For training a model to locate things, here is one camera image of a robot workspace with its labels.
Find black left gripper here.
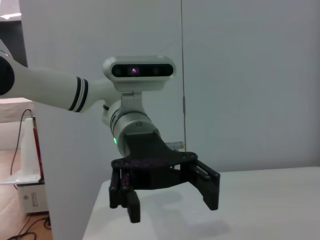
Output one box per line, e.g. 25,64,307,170
108,131,221,224

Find silver connector stub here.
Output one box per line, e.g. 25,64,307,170
166,140,185,151

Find white box appliance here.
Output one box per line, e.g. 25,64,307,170
16,183,50,215

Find thin red pole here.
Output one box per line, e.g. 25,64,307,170
31,116,44,181

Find white backdrop panel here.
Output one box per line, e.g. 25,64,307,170
21,0,320,240

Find white plastic stand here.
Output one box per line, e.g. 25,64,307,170
0,117,42,186

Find black cabinet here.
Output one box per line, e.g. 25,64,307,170
0,19,28,68

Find thin grey hanging cable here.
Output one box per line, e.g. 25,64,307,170
180,0,187,152

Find black floor cables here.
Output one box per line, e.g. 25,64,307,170
0,214,52,240

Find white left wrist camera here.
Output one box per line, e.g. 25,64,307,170
102,54,177,115

